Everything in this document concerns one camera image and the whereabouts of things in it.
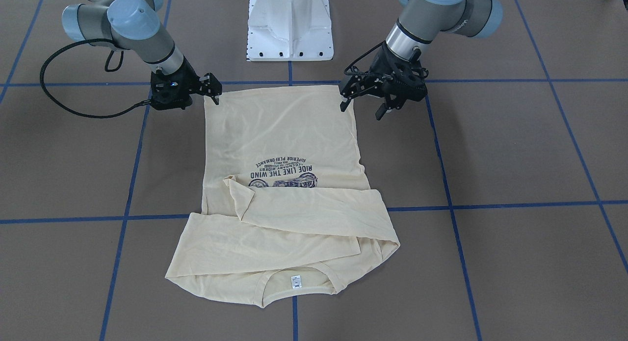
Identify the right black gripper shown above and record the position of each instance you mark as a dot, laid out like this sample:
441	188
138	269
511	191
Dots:
188	79

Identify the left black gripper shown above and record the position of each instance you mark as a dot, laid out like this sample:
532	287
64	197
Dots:
378	67

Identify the beige long sleeve shirt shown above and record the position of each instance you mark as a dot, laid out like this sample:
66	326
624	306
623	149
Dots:
287	208

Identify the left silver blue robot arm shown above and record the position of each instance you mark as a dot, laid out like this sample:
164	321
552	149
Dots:
422	20

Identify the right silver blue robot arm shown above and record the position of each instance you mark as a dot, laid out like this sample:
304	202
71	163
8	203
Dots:
134	25

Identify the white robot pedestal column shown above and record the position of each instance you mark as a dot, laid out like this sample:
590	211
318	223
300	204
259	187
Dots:
289	30

